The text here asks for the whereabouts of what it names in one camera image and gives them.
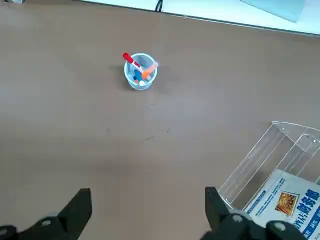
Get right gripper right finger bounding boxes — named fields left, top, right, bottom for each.
left=202, top=186, right=310, bottom=240

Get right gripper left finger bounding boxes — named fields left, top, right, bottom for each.
left=0, top=188, right=93, bottom=240

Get clear acrylic three-tier rack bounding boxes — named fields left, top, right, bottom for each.
left=216, top=120, right=320, bottom=221

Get white and blue book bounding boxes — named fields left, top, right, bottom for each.
left=243, top=169, right=320, bottom=240

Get clear plastic pen cup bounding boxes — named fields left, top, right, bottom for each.
left=123, top=52, right=158, bottom=90

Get orange marker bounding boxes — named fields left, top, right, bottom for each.
left=141, top=61, right=160, bottom=81

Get red capped marker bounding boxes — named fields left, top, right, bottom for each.
left=122, top=52, right=142, bottom=73

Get pale blue-grey sheet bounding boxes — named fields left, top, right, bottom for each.
left=239, top=0, right=305, bottom=24

